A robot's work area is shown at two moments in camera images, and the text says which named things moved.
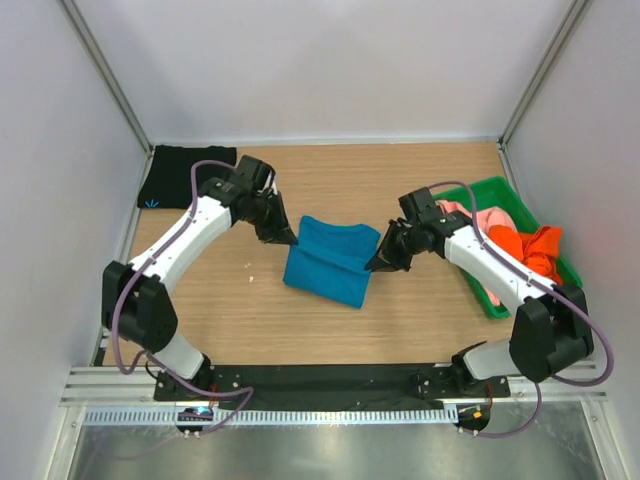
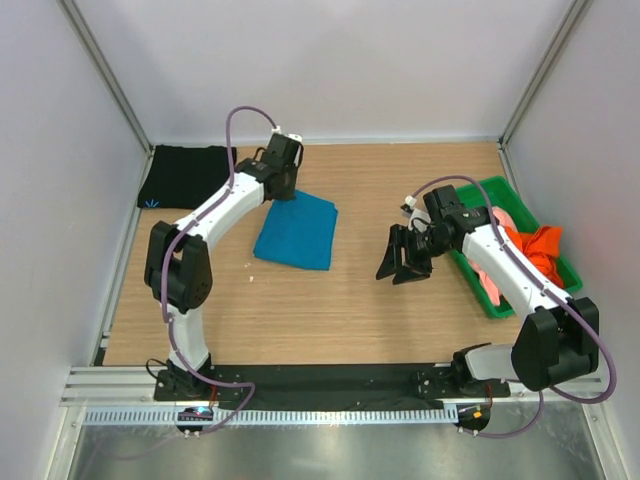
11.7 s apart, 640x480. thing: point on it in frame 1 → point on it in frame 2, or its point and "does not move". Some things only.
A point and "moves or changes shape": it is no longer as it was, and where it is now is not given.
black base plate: x=326 y=387 does not move
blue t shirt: x=330 y=260 moves or changes shape
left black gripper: x=280 y=222 → x=288 y=193
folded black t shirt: x=168 y=182 does not move
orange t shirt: x=538 y=249 does not move
